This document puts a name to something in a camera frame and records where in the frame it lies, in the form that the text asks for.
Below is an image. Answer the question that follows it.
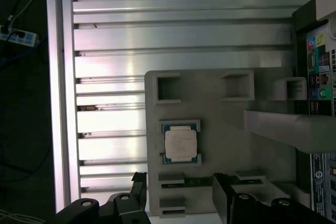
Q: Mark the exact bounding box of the white power strip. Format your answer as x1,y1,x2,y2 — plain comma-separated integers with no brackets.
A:
0,24,38,47

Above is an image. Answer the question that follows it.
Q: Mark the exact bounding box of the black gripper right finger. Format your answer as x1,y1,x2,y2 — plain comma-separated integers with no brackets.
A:
212,173,331,224

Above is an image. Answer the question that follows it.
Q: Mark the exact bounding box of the silver CPU chip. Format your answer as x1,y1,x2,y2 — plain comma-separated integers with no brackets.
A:
162,123,201,164

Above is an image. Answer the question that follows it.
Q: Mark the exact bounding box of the grey parts rack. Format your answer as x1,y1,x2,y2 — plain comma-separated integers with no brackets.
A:
144,68,336,219

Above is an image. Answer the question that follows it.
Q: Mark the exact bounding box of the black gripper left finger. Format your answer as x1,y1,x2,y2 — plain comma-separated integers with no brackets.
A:
55,172,150,224

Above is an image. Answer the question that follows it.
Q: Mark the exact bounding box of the open black PC case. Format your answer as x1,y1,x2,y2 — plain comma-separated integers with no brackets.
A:
291,0,336,224

